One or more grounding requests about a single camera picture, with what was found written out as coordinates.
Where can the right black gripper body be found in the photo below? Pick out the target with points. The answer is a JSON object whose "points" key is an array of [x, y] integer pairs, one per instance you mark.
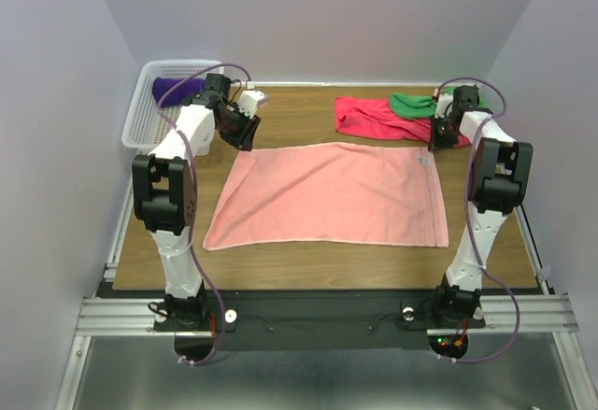
{"points": [[449, 133]]}

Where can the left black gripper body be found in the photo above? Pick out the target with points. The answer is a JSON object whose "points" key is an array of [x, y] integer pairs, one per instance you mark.
{"points": [[235, 125]]}

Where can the pink towel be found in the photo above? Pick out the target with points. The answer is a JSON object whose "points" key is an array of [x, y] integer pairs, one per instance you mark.
{"points": [[333, 192]]}

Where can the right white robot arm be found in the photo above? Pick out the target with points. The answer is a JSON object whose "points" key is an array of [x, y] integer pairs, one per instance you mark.
{"points": [[496, 182]]}

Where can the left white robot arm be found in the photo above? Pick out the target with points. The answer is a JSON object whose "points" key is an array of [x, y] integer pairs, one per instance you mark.
{"points": [[165, 189]]}

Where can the green towel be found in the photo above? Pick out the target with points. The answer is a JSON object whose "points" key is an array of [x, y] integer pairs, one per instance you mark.
{"points": [[411, 107]]}

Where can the red towel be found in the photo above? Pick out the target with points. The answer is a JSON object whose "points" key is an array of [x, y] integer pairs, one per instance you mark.
{"points": [[373, 119]]}

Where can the rolled purple towel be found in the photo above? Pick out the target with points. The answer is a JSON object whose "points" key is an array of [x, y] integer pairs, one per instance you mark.
{"points": [[161, 86]]}

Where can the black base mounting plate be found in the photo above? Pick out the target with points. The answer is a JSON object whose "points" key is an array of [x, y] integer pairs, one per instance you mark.
{"points": [[314, 320]]}

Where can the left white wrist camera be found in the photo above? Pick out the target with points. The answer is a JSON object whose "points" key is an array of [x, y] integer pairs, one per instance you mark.
{"points": [[250, 101]]}

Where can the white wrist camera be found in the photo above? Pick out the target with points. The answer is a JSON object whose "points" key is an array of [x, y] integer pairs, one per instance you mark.
{"points": [[250, 101], [443, 105]]}

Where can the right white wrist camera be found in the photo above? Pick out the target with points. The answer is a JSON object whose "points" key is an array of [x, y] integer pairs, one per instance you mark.
{"points": [[443, 105]]}

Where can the aluminium frame rail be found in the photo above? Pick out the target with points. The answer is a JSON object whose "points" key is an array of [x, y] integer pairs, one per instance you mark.
{"points": [[538, 313]]}

